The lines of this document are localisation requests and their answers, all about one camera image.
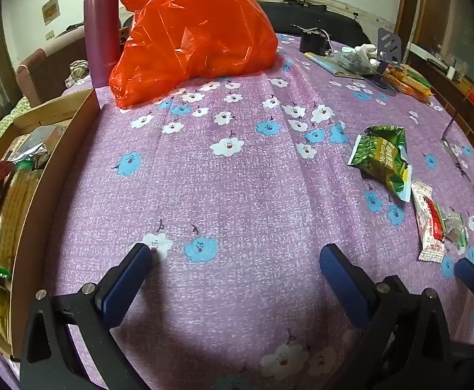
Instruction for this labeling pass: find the green patterned blanket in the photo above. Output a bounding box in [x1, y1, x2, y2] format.
[0, 96, 32, 139]

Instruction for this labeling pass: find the wooden sideboard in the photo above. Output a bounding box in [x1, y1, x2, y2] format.
[394, 0, 474, 147]

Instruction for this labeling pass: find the black leather sofa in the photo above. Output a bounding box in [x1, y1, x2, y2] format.
[259, 2, 371, 47]

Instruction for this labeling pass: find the purple thermos bottle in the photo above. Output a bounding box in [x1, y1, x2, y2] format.
[83, 0, 122, 88]

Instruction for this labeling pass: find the green peas snack packet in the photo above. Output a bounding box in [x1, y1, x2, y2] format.
[347, 125, 412, 202]

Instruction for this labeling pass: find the cardboard tray box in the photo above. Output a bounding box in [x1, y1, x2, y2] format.
[0, 89, 100, 359]

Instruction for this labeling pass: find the brown armchair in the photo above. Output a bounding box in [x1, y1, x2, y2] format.
[16, 26, 86, 107]

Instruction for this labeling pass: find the orange cracker packs far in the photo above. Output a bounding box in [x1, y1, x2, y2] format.
[383, 64, 433, 104]

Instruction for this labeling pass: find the yellow Weidan cracker pack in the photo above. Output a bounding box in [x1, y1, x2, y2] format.
[0, 170, 42, 270]

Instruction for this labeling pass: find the booklet with plastic bag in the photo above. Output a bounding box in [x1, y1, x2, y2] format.
[304, 47, 379, 79]

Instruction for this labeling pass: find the striped cloth on sofa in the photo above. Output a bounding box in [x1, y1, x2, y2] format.
[64, 60, 90, 89]

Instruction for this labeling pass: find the black small box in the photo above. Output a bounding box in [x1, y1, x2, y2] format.
[292, 24, 333, 56]

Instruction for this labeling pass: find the purple floral tablecloth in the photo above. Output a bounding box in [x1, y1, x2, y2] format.
[42, 36, 474, 389]

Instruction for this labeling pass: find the white red candy packet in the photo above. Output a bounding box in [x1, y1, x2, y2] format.
[411, 180, 446, 263]

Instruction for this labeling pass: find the wall certificate plaque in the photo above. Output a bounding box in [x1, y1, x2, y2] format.
[41, 0, 60, 26]

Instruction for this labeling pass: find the grey phone stand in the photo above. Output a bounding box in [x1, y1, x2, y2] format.
[376, 27, 403, 78]

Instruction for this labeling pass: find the clear green-edged snack packet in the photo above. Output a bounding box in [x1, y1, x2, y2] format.
[440, 207, 468, 255]

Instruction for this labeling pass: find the silver foil packet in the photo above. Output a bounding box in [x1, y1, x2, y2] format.
[7, 124, 65, 170]

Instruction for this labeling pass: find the orange plastic bag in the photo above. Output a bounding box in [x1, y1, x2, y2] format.
[109, 0, 277, 109]

